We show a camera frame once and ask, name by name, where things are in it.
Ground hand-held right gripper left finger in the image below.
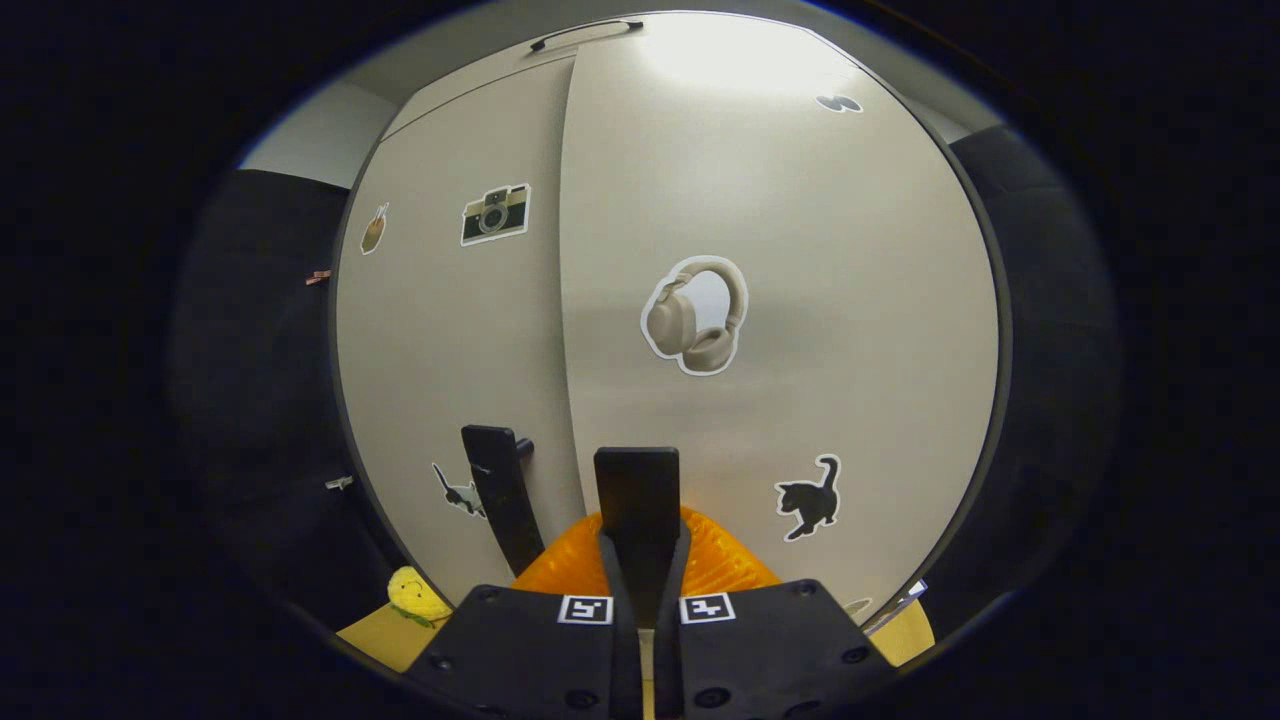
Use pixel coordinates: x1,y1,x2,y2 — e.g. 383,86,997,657
405,512,642,720

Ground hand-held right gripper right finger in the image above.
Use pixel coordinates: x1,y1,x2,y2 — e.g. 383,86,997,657
641,505,900,720

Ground yellow plush toy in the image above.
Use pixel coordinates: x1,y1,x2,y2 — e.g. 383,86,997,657
387,565,454,628

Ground beige cabinet drawer front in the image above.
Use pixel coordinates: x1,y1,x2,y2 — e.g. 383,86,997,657
384,15,643,138

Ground black drawer handle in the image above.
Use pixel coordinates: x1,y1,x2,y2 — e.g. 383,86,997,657
529,17,646,53

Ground beige double-door shoe cabinet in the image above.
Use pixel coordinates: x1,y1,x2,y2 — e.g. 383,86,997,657
327,10,1014,633

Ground beige cabinet door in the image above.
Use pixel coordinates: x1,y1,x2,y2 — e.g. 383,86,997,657
557,12,1002,628
334,55,588,607

